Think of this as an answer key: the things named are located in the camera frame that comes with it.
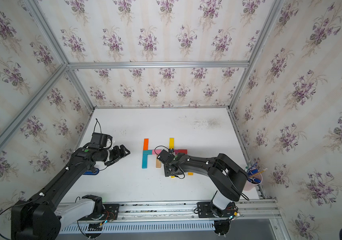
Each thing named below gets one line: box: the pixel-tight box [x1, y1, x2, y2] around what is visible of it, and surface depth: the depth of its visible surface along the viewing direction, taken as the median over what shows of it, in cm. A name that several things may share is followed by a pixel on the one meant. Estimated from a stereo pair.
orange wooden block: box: [143, 138, 149, 151], surface depth 100 cm
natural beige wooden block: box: [155, 158, 161, 168], surface depth 90 cm
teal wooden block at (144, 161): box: [141, 154, 148, 169], surface depth 92 cm
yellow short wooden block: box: [169, 137, 175, 149], surface depth 103 cm
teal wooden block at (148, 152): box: [142, 150, 153, 155], surface depth 96 cm
